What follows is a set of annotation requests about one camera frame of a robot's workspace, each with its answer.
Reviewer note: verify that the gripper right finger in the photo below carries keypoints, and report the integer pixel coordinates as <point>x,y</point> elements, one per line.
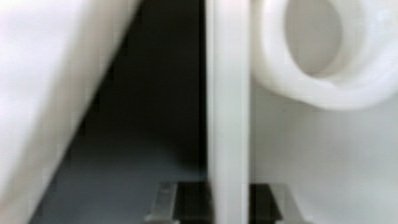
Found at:
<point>272,205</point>

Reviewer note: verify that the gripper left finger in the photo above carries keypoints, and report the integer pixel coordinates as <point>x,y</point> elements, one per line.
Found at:
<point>181,206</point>

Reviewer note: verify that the white square table top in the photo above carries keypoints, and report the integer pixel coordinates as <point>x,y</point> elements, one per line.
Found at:
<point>302,108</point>

